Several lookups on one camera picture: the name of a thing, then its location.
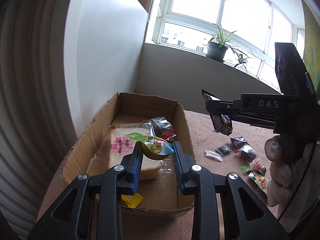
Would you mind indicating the brown cardboard box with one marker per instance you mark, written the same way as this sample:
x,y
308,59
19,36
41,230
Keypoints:
x,y
161,195

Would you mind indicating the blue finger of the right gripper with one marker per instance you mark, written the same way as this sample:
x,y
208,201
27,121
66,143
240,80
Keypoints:
x,y
223,107
252,121

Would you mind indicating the clear bag dark dried fruit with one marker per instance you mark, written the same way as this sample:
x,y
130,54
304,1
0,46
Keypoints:
x,y
161,127

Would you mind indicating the yellow candy wrapper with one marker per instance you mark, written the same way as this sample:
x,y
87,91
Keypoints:
x,y
132,201

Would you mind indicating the pink white candy wrapper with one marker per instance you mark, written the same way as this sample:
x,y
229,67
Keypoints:
x,y
213,155

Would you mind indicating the right hand white glove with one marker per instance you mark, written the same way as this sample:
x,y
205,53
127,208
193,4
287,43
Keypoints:
x,y
289,158

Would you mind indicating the brown Snickers bar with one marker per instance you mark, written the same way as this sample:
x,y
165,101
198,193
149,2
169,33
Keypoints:
x,y
238,142
221,123

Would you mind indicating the hanging map scroll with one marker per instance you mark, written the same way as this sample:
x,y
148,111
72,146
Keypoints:
x,y
311,48

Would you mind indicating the white window frame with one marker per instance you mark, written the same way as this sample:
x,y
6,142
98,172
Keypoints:
x,y
252,26

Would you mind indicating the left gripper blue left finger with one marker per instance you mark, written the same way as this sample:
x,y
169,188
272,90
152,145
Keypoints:
x,y
137,159

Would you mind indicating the potted spider plant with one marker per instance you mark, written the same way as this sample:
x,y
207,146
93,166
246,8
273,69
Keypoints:
x,y
218,45

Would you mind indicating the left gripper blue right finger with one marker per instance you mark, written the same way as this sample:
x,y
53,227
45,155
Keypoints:
x,y
182,164

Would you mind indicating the white cabinet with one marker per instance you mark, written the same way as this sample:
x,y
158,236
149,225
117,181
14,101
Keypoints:
x,y
102,46

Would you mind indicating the red green snack packet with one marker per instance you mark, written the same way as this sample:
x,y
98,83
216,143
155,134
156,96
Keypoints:
x,y
257,176

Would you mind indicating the white slatted radiator cover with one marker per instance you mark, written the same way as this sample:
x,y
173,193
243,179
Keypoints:
x,y
36,125

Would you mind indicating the clear red-striped candy wrapper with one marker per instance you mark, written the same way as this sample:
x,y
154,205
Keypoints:
x,y
256,165

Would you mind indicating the green jelly cup snack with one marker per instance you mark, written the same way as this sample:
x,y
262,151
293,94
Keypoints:
x,y
153,147

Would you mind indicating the small black candy wrapper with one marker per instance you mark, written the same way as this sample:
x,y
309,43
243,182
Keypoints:
x,y
224,150

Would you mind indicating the packaged toast bread slice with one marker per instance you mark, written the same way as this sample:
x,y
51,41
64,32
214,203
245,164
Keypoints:
x,y
116,145

